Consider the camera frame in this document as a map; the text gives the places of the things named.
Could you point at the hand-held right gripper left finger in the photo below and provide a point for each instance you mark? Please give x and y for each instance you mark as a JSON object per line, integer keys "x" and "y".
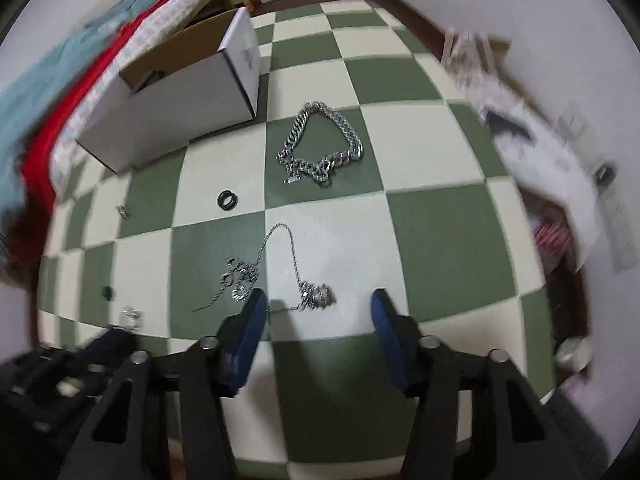
{"x": 246, "y": 342}

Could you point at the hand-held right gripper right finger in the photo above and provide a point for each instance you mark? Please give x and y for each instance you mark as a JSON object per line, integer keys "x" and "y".
{"x": 389, "y": 342}

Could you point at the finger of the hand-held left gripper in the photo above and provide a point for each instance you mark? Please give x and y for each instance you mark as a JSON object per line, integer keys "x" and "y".
{"x": 112, "y": 346}

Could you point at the small black bead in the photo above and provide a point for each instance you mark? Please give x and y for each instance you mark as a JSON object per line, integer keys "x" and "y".
{"x": 106, "y": 292}

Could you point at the green cream checkered mat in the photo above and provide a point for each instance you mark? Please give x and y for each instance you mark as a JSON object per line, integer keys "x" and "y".
{"x": 440, "y": 240}

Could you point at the small silver earring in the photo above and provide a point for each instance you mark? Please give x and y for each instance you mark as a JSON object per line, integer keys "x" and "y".
{"x": 121, "y": 211}

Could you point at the white roll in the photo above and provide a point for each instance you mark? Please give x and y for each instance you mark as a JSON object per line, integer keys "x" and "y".
{"x": 575, "y": 352}

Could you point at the red striped packet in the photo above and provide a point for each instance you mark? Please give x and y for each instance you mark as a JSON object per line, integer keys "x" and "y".
{"x": 550, "y": 237}

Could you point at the red blanket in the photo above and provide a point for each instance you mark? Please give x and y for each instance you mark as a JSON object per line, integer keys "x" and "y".
{"x": 50, "y": 145}

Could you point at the white cloth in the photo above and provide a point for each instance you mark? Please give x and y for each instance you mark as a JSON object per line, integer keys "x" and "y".
{"x": 545, "y": 160}

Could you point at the white cardboard box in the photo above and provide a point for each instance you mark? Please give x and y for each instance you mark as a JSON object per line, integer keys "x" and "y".
{"x": 190, "y": 105}

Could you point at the white power strip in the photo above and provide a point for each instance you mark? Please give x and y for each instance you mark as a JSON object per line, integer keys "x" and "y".
{"x": 620, "y": 215}

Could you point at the black plug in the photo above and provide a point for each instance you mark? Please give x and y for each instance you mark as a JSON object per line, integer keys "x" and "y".
{"x": 605, "y": 174}

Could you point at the red and blue bedding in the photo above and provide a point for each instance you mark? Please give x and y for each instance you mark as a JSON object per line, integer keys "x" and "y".
{"x": 50, "y": 75}

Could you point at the white patterned mattress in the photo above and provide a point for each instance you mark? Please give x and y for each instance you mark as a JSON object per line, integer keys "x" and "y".
{"x": 165, "y": 20}

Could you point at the white wall socket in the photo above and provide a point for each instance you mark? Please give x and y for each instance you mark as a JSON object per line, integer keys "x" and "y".
{"x": 572, "y": 120}

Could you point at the white frame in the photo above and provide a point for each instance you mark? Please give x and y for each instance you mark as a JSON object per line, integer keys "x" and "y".
{"x": 472, "y": 45}

